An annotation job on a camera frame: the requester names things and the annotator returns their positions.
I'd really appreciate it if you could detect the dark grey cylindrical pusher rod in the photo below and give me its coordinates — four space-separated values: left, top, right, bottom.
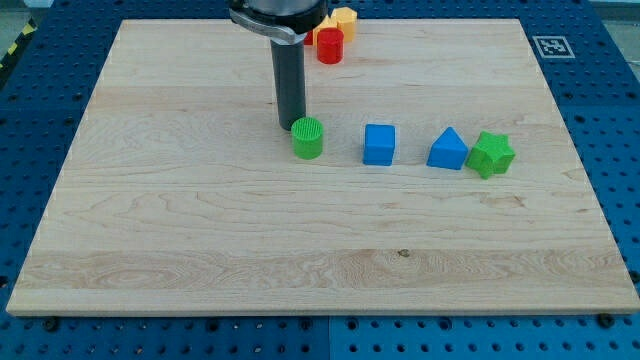
270 40 306 131

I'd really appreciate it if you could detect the red block behind arm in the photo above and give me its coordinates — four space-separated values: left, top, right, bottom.
304 31 313 45

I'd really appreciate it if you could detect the green star block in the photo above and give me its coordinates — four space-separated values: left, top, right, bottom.
465 131 516 179

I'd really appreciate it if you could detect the red cylinder block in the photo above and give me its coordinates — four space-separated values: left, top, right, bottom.
316 28 344 64

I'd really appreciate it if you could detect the yellow block behind red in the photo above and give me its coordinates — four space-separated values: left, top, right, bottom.
312 15 338 46

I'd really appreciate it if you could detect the green cylinder block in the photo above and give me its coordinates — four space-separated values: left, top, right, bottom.
291 117 324 160

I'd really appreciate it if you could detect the yellow hexagon block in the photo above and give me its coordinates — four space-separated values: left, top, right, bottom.
331 7 358 42

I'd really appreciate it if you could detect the blue cube block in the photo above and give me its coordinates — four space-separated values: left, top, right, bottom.
363 124 396 166

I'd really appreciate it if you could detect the wooden board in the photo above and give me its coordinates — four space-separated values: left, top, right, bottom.
7 19 639 317

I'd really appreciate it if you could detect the blue triangular prism block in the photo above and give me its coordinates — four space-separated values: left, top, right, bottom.
426 127 469 170

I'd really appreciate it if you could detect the white fiducial marker tag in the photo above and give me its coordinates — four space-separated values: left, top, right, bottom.
533 35 575 59

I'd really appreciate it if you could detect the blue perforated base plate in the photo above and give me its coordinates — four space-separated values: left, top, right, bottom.
1 1 639 359

